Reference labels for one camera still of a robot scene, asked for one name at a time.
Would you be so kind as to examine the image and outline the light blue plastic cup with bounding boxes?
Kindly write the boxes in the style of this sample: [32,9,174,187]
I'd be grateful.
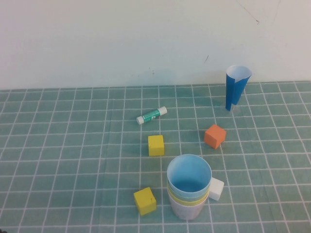
[166,153,212,199]

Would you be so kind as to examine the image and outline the pink plastic cup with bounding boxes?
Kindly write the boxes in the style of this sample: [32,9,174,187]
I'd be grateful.
[169,196,208,221]

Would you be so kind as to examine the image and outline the green grid table mat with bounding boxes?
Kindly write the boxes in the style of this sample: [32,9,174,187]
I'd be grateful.
[0,81,311,233]

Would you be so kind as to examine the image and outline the blue rolled paper cone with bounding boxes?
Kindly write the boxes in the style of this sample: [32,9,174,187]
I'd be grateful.
[225,65,253,112]

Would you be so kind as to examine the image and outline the yellow foam cube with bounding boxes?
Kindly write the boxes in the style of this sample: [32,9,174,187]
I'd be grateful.
[148,134,165,157]
[133,186,157,216]

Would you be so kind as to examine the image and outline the white foam cube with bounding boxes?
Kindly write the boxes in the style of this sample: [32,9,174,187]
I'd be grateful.
[209,177,225,201]

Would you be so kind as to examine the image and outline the orange foam cube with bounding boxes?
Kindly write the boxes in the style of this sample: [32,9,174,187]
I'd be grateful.
[204,124,227,150]

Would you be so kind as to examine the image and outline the yellow plastic cup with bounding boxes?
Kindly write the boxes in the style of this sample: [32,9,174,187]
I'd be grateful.
[167,190,209,207]

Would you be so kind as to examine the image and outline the green plastic cup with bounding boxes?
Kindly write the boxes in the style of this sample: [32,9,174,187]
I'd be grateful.
[167,185,210,201]

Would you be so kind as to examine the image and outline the green and white glue stick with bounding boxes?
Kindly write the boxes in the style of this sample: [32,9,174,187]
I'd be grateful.
[136,106,168,125]

